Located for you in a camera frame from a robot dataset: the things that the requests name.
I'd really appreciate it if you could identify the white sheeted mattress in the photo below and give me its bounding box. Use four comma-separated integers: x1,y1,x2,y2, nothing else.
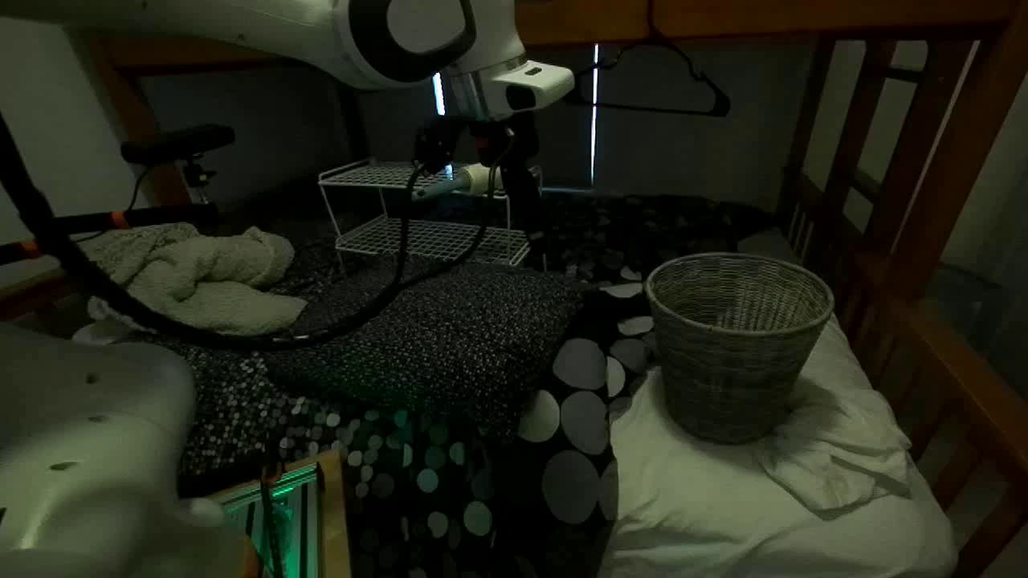
607,310,959,578

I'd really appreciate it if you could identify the white wire rack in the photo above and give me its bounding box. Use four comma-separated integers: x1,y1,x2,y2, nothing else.
316,157,537,271

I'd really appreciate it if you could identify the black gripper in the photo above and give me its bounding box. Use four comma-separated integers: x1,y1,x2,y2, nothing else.
492,111,551,275

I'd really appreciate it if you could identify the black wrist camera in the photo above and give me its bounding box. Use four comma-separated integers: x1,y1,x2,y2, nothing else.
410,112,481,174

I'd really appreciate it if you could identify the wooden crate with green light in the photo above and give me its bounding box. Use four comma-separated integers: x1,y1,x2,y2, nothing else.
208,450,356,578

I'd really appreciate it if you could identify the beige crumpled towel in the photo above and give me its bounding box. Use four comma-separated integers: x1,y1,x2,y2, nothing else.
70,222,312,341

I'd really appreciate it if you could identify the black grey polka dot blanket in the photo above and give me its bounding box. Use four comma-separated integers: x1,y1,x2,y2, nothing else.
285,193,774,578

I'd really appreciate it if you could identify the black camera stand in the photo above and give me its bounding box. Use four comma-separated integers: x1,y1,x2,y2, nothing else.
0,157,232,271

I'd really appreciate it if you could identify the wooden bunk bed ladder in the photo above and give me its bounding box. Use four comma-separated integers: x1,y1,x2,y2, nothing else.
784,40,937,282

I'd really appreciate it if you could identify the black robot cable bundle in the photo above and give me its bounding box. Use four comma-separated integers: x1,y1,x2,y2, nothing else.
0,112,521,355

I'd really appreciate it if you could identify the dark window curtain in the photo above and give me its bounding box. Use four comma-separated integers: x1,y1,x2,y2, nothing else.
532,42,818,213

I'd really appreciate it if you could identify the grey woven wicker basket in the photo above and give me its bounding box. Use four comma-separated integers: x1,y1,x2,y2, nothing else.
641,252,839,447

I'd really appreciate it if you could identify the black clothes hanger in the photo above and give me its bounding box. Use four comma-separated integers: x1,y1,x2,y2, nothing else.
556,40,735,123

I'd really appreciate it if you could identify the black stereo camera bar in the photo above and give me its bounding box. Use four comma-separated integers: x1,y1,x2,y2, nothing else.
119,123,236,172

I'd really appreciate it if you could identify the white crumpled cloth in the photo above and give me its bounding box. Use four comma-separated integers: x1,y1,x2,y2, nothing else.
756,401,915,521

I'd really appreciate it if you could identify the dark speckled blanket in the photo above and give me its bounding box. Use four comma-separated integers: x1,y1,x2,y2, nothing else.
173,213,592,498

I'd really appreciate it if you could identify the wooden bunk bed frame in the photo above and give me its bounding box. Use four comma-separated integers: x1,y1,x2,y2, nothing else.
62,0,1028,578

